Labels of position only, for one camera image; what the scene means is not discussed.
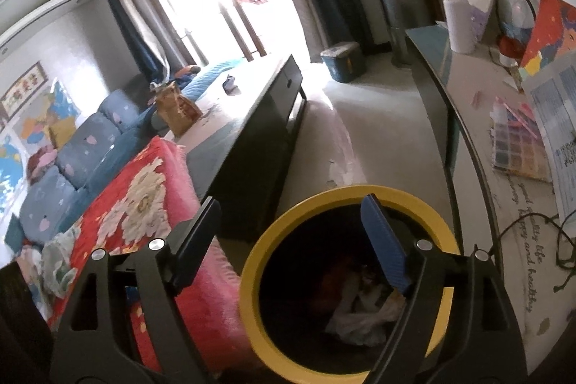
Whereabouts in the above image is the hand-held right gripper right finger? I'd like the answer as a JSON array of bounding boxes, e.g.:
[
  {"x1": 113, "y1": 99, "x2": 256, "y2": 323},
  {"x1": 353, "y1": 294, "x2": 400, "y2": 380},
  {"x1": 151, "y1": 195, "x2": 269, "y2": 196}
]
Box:
[{"x1": 361, "y1": 194, "x2": 528, "y2": 384}]

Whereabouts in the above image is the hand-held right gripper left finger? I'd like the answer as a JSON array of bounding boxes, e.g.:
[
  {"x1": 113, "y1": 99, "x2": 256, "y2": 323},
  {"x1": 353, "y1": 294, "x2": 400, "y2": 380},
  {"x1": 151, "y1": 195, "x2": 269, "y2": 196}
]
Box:
[{"x1": 49, "y1": 196, "x2": 222, "y2": 384}]

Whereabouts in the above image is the orange snack bag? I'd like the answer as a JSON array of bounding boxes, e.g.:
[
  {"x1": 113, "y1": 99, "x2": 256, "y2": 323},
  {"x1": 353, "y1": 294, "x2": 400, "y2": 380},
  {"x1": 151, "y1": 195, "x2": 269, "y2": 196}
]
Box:
[{"x1": 315, "y1": 258, "x2": 361, "y2": 313}]

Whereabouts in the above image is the white plastic bag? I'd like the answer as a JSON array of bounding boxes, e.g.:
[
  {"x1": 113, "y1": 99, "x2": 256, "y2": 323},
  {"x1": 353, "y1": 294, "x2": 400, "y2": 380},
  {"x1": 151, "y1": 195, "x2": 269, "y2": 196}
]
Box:
[{"x1": 325, "y1": 285, "x2": 406, "y2": 348}]

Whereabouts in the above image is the yellow round waste bin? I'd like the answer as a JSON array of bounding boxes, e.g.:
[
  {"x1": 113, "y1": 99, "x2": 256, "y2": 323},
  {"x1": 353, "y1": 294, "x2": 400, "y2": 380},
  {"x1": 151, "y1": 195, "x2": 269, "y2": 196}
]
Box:
[{"x1": 238, "y1": 184, "x2": 462, "y2": 384}]

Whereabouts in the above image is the red floral blanket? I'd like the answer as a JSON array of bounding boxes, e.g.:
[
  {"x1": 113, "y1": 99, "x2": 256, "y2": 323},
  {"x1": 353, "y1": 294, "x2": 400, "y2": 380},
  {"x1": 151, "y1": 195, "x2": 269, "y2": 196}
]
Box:
[{"x1": 45, "y1": 136, "x2": 266, "y2": 376}]

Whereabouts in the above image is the brown paper bag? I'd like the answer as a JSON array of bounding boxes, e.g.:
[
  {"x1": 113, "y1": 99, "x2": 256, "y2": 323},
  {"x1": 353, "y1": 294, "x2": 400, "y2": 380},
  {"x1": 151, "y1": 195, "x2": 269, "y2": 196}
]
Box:
[{"x1": 155, "y1": 82, "x2": 203, "y2": 135}]

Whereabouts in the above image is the black coffee table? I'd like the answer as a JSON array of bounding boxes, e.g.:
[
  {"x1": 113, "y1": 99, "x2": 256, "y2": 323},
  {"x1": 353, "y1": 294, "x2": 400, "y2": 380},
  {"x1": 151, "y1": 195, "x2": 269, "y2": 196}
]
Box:
[{"x1": 164, "y1": 53, "x2": 309, "y2": 241}]

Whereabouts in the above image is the blue sofa with heart print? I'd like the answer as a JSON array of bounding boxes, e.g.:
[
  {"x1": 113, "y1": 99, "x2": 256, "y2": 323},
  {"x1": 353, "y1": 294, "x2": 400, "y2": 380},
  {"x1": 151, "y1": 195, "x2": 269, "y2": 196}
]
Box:
[{"x1": 4, "y1": 89, "x2": 253, "y2": 259}]

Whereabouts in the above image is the pale green crumpled cloth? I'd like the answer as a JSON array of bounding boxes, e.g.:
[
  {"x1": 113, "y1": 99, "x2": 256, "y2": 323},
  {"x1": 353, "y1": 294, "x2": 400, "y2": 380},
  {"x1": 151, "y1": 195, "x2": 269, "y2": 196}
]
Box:
[{"x1": 41, "y1": 229, "x2": 79, "y2": 299}]

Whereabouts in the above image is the dark clothing heap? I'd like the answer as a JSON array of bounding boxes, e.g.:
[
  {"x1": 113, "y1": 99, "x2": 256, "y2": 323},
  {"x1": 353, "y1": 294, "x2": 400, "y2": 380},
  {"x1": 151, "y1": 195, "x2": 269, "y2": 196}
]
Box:
[{"x1": 173, "y1": 64, "x2": 203, "y2": 81}]

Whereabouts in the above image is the colour grid palette box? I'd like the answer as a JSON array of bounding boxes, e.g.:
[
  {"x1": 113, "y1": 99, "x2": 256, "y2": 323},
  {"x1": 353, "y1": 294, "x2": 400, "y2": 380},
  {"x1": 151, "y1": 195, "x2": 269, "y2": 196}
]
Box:
[{"x1": 490, "y1": 96, "x2": 550, "y2": 182}]

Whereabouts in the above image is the pink clothes pile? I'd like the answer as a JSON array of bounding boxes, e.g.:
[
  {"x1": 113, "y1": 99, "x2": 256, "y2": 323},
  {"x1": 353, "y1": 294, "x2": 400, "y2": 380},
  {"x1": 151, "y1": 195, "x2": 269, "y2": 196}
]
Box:
[{"x1": 27, "y1": 145, "x2": 59, "y2": 180}]

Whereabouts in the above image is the blue storage box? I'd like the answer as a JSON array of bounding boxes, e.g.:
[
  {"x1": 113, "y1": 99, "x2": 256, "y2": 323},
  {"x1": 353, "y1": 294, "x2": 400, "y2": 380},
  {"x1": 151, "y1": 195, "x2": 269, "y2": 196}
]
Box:
[{"x1": 320, "y1": 42, "x2": 366, "y2": 83}]

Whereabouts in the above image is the country map poster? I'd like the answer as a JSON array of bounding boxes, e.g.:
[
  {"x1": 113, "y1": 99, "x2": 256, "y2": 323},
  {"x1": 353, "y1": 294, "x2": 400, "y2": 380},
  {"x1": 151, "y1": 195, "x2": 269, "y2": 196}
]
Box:
[{"x1": 42, "y1": 78, "x2": 82, "y2": 137}]

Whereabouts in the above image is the world map poster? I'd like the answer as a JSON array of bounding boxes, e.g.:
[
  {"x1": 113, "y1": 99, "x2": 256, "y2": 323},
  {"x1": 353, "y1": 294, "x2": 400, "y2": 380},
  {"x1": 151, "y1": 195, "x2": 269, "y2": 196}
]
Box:
[{"x1": 0, "y1": 132, "x2": 25, "y2": 205}]

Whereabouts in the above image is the white printed sheet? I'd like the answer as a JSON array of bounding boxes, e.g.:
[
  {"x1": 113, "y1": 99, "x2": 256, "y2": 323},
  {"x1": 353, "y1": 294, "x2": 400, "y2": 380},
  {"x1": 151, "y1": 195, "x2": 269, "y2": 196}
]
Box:
[{"x1": 526, "y1": 64, "x2": 576, "y2": 223}]

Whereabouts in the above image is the dark blue curtain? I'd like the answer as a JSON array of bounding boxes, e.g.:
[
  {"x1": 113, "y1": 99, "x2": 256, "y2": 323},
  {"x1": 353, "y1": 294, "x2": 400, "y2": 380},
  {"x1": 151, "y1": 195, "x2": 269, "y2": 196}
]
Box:
[{"x1": 101, "y1": 0, "x2": 169, "y2": 83}]

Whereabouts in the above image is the framed calligraphy poster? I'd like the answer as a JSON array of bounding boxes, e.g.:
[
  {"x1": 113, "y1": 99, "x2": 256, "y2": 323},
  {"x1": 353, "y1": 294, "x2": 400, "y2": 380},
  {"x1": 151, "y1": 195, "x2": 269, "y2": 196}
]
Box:
[{"x1": 0, "y1": 61, "x2": 46, "y2": 117}]

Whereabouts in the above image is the white paper towel roll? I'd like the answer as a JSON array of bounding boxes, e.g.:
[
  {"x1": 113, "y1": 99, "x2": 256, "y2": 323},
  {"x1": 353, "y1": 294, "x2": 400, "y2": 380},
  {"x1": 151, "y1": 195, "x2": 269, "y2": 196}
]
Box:
[{"x1": 443, "y1": 0, "x2": 478, "y2": 54}]

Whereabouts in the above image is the white box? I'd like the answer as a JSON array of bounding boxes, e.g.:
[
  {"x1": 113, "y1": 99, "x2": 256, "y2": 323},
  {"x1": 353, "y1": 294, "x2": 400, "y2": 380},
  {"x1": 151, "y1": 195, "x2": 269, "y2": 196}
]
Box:
[{"x1": 468, "y1": 0, "x2": 500, "y2": 43}]

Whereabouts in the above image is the red colourful book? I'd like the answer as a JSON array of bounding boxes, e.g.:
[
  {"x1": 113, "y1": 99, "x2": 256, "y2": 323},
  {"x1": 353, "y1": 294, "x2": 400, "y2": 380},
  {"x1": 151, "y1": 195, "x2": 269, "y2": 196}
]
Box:
[{"x1": 519, "y1": 0, "x2": 576, "y2": 74}]

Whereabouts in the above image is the black cable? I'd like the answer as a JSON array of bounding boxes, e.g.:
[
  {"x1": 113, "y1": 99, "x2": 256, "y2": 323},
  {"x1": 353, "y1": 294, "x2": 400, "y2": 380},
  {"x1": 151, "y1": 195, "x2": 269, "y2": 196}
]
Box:
[{"x1": 492, "y1": 208, "x2": 576, "y2": 292}]

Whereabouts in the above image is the round black ring mirror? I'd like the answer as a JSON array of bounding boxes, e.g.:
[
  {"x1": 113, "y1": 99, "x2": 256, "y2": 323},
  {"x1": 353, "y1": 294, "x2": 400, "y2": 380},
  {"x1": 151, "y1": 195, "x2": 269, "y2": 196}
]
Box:
[{"x1": 495, "y1": 0, "x2": 538, "y2": 47}]

